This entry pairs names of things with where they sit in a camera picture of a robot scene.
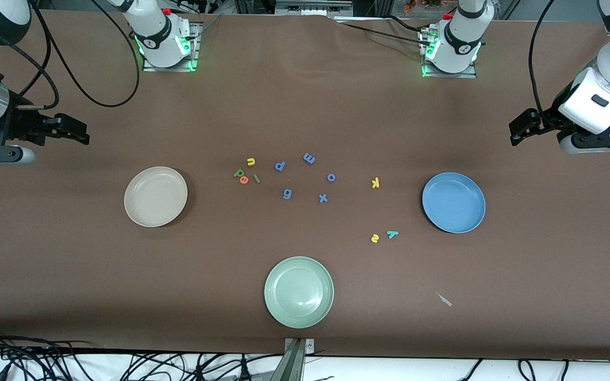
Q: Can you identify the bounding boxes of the blue round plate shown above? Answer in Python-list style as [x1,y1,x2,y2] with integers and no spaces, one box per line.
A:
[421,172,487,234]

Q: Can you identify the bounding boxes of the beige round plate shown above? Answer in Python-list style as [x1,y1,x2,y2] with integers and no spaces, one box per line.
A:
[123,166,189,228]

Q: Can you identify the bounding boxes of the brown table cover sheet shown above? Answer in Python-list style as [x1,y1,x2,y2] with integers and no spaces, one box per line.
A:
[0,8,610,361]

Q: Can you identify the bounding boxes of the orange dried flowers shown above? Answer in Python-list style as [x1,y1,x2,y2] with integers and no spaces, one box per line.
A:
[403,0,444,13]

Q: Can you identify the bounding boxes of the green round plate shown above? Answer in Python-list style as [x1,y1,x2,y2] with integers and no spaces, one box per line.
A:
[264,256,335,329]

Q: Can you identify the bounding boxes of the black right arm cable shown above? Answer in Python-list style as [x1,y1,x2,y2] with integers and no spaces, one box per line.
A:
[0,0,141,111]

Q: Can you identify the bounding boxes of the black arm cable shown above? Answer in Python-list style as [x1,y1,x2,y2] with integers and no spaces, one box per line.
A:
[0,0,141,111]
[528,0,557,118]

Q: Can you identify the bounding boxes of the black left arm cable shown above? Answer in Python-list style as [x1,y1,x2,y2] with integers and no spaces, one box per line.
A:
[528,0,557,118]

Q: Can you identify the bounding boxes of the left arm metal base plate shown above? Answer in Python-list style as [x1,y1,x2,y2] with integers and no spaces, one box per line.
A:
[420,28,478,79]

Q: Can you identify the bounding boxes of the black base power cable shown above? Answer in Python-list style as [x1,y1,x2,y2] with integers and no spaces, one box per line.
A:
[336,15,433,48]

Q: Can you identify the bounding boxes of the tangled black cables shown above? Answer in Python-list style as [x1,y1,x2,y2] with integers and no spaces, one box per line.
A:
[0,325,263,381]

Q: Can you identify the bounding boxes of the aluminium frame structure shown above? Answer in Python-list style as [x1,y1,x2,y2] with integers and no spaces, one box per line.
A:
[234,0,390,17]

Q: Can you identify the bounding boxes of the metal table edge bracket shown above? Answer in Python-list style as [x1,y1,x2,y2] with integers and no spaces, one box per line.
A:
[270,338,316,381]

